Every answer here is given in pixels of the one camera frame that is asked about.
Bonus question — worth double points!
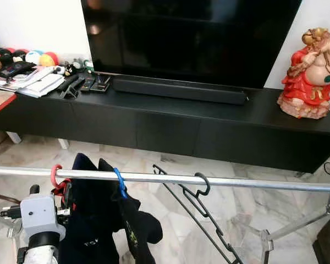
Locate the red plastic hanger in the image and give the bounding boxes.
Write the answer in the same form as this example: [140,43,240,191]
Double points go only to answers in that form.
[50,164,72,207]

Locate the blue plastic hanger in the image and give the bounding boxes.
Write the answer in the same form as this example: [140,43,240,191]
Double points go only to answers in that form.
[112,167,128,200]

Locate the black shirt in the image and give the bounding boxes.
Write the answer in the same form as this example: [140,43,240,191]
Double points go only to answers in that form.
[98,158,163,264]

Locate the navy T-shirt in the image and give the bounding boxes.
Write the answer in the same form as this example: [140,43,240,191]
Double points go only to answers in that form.
[58,153,124,264]

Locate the dark brown sofa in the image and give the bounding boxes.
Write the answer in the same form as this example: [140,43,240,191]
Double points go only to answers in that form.
[312,209,330,264]

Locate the silver metal clothes rack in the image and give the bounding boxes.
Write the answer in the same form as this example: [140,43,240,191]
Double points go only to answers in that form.
[0,165,330,264]

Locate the black television console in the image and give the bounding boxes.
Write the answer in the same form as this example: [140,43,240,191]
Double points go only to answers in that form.
[0,70,330,174]

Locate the white paper stack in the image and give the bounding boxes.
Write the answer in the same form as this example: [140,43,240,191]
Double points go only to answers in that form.
[0,66,65,98]

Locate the black pouch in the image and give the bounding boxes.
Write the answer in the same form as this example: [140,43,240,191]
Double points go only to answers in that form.
[0,62,36,78]

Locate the yellow red ball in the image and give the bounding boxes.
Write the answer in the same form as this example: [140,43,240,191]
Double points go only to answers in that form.
[43,52,59,67]

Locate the blue white ball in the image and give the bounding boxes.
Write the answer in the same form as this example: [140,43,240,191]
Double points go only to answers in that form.
[25,49,45,65]

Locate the red laughing Buddha statue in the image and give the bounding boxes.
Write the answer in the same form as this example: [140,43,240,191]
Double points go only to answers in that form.
[277,26,330,120]

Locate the black ball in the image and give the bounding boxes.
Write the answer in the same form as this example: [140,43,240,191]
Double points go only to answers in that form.
[11,51,27,64]

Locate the black soundbar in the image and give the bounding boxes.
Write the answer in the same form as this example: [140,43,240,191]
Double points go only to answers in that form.
[112,77,249,106]

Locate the black flat screen television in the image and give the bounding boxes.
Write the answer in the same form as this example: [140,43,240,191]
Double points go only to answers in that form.
[81,0,303,89]

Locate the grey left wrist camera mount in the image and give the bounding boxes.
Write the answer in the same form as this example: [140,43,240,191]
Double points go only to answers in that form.
[19,192,67,243]

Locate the black wire hanger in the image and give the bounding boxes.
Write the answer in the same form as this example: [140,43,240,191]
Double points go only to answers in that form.
[152,164,244,264]

